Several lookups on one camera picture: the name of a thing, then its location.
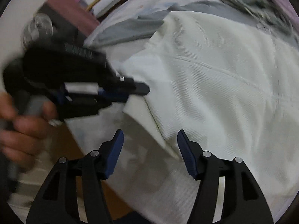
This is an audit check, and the dark dresser with white drawers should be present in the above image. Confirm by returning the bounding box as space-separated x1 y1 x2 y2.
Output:
96 0 129 22

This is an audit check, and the person's left hand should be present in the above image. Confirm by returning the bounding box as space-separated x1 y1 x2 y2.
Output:
1 92 57 170

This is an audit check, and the pink hanging cloth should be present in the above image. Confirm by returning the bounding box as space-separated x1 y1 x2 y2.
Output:
45 0 99 37

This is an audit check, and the checkered folded garment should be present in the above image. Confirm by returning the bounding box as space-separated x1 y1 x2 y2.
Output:
220 0 294 37

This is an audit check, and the white button jacket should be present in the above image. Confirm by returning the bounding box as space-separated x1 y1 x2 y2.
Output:
121 11 298 220

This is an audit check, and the grey hoodie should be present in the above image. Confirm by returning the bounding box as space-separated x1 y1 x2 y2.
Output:
85 1 257 48

